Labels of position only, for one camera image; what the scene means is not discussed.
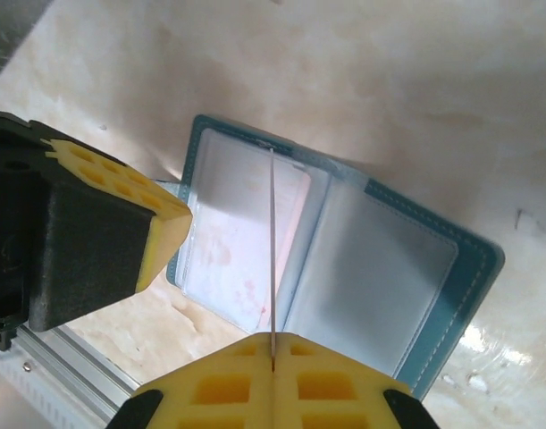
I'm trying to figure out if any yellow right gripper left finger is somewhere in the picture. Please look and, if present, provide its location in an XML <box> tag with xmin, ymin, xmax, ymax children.
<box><xmin>106</xmin><ymin>332</ymin><xmax>273</xmax><ymax>429</ymax></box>

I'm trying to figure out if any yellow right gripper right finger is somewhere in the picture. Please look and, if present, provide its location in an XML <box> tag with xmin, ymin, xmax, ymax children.
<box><xmin>272</xmin><ymin>332</ymin><xmax>439</xmax><ymax>429</ymax></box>

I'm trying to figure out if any thin white card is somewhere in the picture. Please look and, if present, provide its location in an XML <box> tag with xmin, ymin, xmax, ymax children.
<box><xmin>268</xmin><ymin>149</ymin><xmax>279</xmax><ymax>372</ymax></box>

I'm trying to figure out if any teal leather card holder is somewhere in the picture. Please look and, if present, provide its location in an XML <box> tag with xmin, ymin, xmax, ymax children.
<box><xmin>164</xmin><ymin>114</ymin><xmax>506</xmax><ymax>400</ymax></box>

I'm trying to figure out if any white card with pink print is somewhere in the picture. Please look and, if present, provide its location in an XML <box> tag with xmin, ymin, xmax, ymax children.
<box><xmin>182</xmin><ymin>169</ymin><xmax>313</xmax><ymax>332</ymax></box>

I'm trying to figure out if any aluminium mounting rail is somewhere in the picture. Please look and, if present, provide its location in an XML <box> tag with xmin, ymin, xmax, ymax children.
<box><xmin>0</xmin><ymin>324</ymin><xmax>138</xmax><ymax>429</ymax></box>

